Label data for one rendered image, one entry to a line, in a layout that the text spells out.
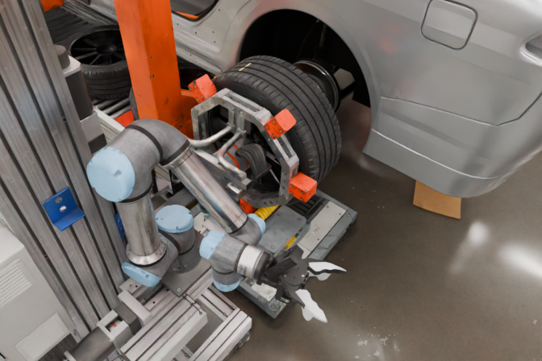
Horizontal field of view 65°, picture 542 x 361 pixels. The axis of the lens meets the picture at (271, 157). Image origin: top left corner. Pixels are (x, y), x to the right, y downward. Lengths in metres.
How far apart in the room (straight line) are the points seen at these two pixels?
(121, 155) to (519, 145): 1.40
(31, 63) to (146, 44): 0.91
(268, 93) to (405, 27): 0.55
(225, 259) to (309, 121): 0.78
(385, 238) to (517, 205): 0.99
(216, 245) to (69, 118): 0.46
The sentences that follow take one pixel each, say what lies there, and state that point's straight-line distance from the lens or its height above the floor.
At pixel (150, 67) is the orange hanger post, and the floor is 1.11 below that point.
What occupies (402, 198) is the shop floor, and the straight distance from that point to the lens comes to 2.97.
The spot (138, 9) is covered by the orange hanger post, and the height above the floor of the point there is 1.37.
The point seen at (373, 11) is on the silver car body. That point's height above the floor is 1.42.
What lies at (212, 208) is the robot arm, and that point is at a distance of 1.17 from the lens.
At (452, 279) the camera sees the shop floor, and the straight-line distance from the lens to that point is 2.72.
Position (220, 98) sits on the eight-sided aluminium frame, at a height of 1.12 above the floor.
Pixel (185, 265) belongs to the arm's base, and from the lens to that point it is 1.52.
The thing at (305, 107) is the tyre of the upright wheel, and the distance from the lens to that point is 1.69.
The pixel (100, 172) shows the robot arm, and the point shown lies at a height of 1.43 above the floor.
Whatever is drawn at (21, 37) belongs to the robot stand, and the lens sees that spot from 1.00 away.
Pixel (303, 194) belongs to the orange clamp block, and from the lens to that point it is 1.69.
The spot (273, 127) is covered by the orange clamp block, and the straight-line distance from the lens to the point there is 1.58.
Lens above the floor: 2.14
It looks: 45 degrees down
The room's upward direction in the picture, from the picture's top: 4 degrees clockwise
